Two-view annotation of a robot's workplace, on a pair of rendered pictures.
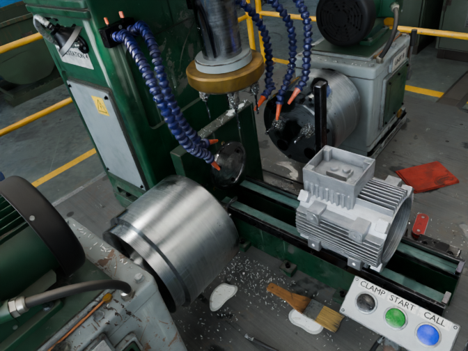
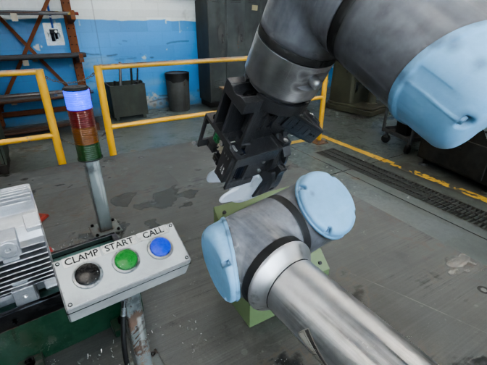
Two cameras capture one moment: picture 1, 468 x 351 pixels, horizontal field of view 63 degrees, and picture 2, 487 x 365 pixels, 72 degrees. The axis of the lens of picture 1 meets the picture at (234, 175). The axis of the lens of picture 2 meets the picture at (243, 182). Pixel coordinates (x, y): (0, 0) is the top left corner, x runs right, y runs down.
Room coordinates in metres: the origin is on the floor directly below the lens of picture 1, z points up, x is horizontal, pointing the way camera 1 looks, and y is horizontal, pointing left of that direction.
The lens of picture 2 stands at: (0.10, 0.13, 1.37)
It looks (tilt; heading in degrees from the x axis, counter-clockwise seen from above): 26 degrees down; 278
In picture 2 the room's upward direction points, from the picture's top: straight up
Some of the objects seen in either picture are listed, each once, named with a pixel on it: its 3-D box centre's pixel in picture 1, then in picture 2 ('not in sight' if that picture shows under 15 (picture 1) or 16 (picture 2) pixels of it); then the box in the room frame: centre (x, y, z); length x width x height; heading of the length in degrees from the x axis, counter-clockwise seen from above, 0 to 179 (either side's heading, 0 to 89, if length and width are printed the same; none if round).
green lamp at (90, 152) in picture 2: not in sight; (88, 150); (0.63, -0.64, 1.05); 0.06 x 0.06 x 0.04
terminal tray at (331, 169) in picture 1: (338, 176); not in sight; (0.63, -0.23, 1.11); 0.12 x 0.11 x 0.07; 43
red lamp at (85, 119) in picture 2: not in sight; (81, 116); (0.63, -0.64, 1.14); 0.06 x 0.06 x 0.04
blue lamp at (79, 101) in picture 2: not in sight; (77, 98); (0.63, -0.64, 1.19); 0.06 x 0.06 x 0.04
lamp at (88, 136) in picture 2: not in sight; (85, 133); (0.63, -0.64, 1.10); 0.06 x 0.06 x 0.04
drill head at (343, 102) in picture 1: (316, 111); not in sight; (1.04, -0.30, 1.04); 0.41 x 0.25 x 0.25; 133
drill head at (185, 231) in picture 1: (156, 256); not in sight; (0.57, 0.20, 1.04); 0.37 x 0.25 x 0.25; 133
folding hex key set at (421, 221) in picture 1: (420, 225); not in sight; (0.70, -0.49, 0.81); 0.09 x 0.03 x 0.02; 141
